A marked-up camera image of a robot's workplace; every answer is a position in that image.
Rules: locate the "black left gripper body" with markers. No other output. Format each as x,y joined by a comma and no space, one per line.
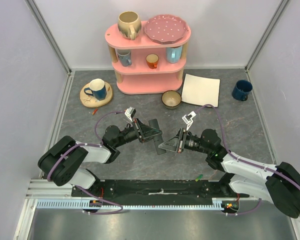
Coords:
138,127

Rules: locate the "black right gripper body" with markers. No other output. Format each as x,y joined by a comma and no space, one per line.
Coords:
182,140

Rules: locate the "black remote control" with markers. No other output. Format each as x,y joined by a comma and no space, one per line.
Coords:
154,123

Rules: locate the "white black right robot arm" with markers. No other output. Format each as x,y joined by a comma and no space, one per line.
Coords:
276,184

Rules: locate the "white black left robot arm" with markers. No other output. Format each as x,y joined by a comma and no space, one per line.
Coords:
62,163

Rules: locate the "brown ceramic bowl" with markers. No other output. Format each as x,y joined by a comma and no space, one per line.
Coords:
171,99

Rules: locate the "green yellow battery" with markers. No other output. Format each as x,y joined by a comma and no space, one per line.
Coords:
198,177

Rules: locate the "white square plate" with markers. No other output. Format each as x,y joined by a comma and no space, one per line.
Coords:
200,90

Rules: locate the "round beige patterned plate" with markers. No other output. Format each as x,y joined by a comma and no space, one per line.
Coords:
92,102

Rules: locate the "teal mug cream inside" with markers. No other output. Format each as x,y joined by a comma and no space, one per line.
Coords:
96,89

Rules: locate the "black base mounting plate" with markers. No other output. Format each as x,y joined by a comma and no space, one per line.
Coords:
204,188

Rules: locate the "pink three-tier shelf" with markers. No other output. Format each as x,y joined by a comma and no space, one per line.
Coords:
149,72

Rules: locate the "small orange cup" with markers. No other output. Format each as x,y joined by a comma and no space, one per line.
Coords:
152,60

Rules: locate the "dark blue mug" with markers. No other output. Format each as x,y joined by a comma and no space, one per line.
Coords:
242,90

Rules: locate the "grey blue mug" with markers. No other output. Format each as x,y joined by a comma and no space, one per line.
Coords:
124,56

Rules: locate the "light blue mug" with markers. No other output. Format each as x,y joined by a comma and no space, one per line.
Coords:
173,54

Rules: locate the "pink polka dot plate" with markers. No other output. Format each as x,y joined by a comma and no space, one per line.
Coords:
165,29

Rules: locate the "beige ceramic mug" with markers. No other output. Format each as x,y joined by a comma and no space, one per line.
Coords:
129,24

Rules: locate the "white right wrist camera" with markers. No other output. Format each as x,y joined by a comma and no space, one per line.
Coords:
188,119

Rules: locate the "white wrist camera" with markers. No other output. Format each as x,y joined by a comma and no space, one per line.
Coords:
130,113
188,119

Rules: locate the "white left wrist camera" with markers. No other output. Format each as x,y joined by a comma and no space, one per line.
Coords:
130,113

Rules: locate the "white slotted cable duct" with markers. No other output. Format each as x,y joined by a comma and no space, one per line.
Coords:
87,204

